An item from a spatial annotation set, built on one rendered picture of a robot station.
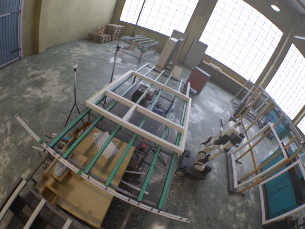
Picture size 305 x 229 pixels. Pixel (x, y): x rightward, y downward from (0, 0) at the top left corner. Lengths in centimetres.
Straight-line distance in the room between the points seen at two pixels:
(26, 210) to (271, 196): 512
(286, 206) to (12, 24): 1010
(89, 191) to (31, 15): 641
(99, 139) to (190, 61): 795
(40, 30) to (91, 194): 615
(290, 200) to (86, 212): 434
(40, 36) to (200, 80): 692
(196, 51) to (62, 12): 787
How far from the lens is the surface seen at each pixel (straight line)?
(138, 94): 287
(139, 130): 167
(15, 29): 638
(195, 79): 551
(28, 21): 664
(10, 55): 649
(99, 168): 165
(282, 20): 1152
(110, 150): 177
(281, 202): 448
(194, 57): 891
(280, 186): 460
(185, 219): 153
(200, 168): 266
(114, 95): 210
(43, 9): 647
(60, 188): 162
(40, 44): 667
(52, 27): 733
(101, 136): 188
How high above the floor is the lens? 215
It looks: 39 degrees down
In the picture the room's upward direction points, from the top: 25 degrees clockwise
